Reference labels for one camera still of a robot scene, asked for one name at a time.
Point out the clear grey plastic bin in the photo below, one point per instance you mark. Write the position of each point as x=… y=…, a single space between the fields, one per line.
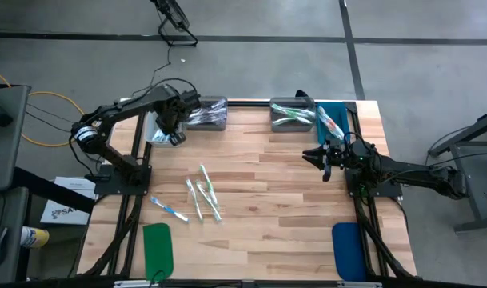
x=217 y=127
x=279 y=100

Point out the blue toothbrush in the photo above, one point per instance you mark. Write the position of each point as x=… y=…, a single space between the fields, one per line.
x=161 y=138
x=169 y=209

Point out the black beam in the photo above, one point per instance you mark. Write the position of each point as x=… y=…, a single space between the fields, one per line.
x=55 y=192

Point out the white printed cardboard box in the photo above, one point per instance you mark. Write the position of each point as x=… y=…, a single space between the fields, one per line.
x=67 y=214

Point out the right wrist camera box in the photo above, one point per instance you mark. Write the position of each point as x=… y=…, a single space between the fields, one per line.
x=359 y=150

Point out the orange toothbrush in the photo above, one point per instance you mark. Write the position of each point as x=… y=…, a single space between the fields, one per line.
x=336 y=129

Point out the green plastic mat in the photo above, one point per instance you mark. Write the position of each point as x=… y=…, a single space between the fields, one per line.
x=158 y=252

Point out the purple toothbrush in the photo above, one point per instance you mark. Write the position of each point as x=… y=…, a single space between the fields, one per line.
x=213 y=120
x=203 y=116
x=216 y=107

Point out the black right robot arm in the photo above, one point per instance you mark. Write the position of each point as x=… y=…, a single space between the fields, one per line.
x=419 y=174

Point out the toothbrushes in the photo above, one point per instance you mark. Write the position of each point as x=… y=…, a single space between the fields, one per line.
x=327 y=120

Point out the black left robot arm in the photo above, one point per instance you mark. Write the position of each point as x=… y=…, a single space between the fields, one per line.
x=119 y=108

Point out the grey desk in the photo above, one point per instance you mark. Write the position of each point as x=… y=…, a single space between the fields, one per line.
x=11 y=208
x=11 y=152

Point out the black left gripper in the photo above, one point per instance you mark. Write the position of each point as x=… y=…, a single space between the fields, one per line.
x=170 y=118

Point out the blue plastic mat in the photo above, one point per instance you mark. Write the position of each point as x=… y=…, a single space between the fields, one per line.
x=349 y=252

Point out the teal plastic bin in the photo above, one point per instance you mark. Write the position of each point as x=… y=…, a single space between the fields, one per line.
x=341 y=112

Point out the yellow and white can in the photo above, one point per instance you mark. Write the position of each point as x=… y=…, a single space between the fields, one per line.
x=35 y=237

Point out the black floor fan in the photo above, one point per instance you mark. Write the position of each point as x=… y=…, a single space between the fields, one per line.
x=173 y=14

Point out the black desk frame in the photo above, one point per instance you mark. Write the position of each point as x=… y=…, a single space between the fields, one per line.
x=465 y=180

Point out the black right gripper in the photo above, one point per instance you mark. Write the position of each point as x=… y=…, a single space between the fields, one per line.
x=335 y=156

